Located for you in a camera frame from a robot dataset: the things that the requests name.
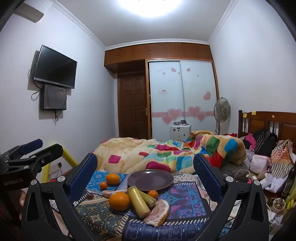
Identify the small mandarin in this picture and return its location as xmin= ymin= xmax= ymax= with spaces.
xmin=99 ymin=182 xmax=108 ymax=190
xmin=148 ymin=190 xmax=159 ymax=200

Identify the large back orange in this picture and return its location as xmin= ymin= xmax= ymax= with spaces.
xmin=105 ymin=173 xmax=120 ymax=185

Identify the large orange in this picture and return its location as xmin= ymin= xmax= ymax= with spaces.
xmin=109 ymin=192 xmax=130 ymax=211
xmin=105 ymin=173 xmax=120 ymax=185

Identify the large front orange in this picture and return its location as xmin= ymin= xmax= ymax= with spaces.
xmin=109 ymin=192 xmax=130 ymax=211

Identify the green sugarcane piece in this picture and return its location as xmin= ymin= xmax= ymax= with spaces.
xmin=139 ymin=191 xmax=156 ymax=208

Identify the yellow sugarcane piece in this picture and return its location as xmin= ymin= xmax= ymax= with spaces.
xmin=127 ymin=186 xmax=151 ymax=218

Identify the dark red jujube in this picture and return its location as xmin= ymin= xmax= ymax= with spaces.
xmin=87 ymin=193 xmax=94 ymax=200

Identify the yellow foam tube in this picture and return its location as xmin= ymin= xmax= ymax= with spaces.
xmin=42 ymin=149 xmax=78 ymax=183

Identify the dark glass bottle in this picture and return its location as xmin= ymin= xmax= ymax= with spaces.
xmin=281 ymin=164 xmax=296 ymax=199

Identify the pink quilted pouch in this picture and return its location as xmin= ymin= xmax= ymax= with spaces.
xmin=249 ymin=155 xmax=271 ymax=174

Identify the blue patterned patchwork cloth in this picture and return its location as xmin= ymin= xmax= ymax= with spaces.
xmin=74 ymin=170 xmax=217 ymax=240

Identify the striped orange bag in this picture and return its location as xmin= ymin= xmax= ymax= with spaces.
xmin=271 ymin=139 xmax=295 ymax=178

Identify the black backpack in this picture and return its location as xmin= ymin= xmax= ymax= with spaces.
xmin=254 ymin=131 xmax=278 ymax=157

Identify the colourful patchwork blanket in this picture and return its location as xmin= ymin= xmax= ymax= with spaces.
xmin=94 ymin=131 xmax=246 ymax=174

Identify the wooden bed headboard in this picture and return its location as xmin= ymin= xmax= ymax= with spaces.
xmin=237 ymin=110 xmax=296 ymax=153

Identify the purple ceramic plate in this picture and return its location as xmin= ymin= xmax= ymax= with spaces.
xmin=127 ymin=169 xmax=174 ymax=192

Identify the white bedside cabinet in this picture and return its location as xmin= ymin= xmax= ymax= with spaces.
xmin=169 ymin=120 xmax=191 ymax=142

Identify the standing electric fan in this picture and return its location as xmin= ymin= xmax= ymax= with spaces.
xmin=214 ymin=97 xmax=231 ymax=135

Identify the brown wooden door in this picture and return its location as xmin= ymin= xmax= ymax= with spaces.
xmin=117 ymin=71 xmax=149 ymax=139

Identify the white air conditioner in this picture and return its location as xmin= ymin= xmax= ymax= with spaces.
xmin=14 ymin=3 xmax=44 ymax=23

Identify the glass sliding wardrobe with hearts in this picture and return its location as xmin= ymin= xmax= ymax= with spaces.
xmin=149 ymin=60 xmax=217 ymax=141

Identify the small black wall monitor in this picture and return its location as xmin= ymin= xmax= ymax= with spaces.
xmin=40 ymin=84 xmax=67 ymax=110

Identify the wall mounted black television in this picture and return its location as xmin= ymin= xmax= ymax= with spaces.
xmin=33 ymin=45 xmax=78 ymax=89

